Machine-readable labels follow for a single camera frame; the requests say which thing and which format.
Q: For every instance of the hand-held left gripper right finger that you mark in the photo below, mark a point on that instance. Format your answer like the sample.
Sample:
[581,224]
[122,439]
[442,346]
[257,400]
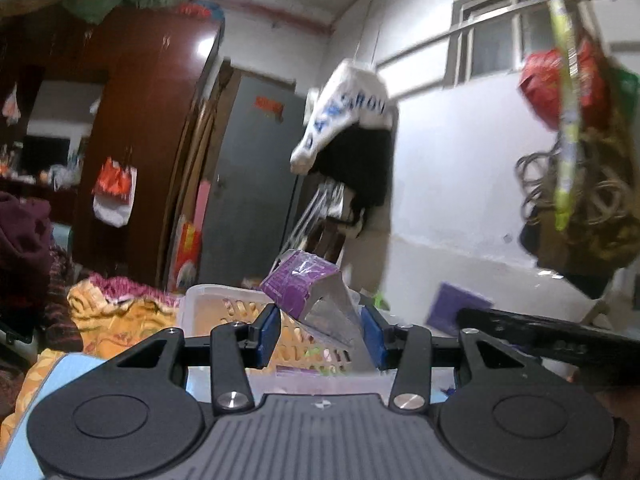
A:
[372,340]

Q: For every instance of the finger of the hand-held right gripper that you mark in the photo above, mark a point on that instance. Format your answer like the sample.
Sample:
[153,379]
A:
[550,335]

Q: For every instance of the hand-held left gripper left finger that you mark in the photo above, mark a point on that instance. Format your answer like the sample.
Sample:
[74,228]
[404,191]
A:
[268,335]

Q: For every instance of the translucent plastic basket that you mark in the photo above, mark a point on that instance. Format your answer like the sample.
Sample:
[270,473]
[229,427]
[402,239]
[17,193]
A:
[220,310]

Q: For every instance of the purple medicine box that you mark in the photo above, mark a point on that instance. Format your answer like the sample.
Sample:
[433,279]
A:
[297,285]

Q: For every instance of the dark brown bag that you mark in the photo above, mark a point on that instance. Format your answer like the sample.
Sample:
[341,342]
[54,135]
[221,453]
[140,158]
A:
[575,260]

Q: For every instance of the blue bag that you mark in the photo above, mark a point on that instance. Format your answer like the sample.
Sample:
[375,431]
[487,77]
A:
[455,307]

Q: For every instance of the red printed bag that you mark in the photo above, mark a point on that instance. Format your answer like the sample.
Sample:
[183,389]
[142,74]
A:
[186,255]

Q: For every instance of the metal clothes hangers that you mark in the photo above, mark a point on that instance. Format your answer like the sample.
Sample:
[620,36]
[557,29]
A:
[312,215]

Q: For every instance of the orange patterned blanket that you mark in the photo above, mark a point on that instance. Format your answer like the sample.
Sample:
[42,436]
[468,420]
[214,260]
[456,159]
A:
[125,310]

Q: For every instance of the grey door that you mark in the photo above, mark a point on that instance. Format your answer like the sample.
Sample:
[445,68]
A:
[250,185]

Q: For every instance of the red and white plastic bag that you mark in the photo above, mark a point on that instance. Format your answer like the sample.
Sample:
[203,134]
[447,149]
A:
[114,195]

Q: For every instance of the white and black hoodie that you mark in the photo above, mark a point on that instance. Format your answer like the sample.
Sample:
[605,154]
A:
[350,125]

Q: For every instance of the red door sticker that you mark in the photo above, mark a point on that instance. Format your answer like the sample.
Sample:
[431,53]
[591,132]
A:
[269,107]

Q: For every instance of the red hanging bag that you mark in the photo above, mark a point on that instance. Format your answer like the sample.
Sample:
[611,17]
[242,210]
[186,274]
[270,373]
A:
[545,85]

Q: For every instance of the dark wooden wardrobe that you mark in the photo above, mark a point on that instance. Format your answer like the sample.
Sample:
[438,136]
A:
[150,110]

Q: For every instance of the dark red cloth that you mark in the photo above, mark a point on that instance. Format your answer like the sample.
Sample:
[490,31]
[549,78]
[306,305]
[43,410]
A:
[25,250]

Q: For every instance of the black television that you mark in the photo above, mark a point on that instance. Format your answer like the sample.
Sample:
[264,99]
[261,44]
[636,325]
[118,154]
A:
[45,155]

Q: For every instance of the metal rod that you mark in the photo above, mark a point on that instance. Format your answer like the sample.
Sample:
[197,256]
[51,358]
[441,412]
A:
[425,45]

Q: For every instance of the window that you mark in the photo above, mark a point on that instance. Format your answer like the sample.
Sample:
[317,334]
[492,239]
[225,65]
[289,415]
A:
[500,35]

